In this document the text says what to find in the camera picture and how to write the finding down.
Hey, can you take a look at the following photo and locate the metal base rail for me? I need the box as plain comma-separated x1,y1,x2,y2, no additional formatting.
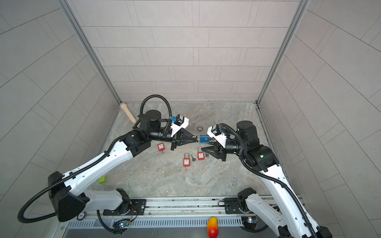
58,190,278,233

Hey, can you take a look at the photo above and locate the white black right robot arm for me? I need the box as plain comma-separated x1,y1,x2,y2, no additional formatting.
202,121,332,238

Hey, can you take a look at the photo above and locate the red padlock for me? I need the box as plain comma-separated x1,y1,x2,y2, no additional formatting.
197,147,205,161
183,152,191,168
157,143,165,153

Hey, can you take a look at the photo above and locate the circuit board with wires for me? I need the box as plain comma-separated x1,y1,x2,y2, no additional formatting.
113,219,131,231
241,216,259,231

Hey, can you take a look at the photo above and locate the small green cube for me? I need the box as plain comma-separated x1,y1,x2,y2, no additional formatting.
98,176,107,184

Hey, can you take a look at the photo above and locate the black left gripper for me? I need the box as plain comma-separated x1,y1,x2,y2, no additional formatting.
145,128,195,152

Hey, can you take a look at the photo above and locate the blue padlock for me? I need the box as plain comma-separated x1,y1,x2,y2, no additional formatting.
195,135,210,144

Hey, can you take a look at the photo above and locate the left circuit board with wires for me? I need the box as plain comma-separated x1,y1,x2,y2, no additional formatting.
113,219,131,231

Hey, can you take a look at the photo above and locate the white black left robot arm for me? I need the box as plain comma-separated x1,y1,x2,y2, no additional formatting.
17,94,197,224

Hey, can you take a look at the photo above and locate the dark poker chip on rail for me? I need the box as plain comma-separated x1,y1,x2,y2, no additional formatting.
77,212,86,221

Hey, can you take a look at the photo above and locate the right circuit board with wires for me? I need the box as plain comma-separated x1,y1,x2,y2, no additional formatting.
241,216,259,231

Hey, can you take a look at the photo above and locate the red yellow toy fruit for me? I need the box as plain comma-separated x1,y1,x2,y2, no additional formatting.
207,217,219,238

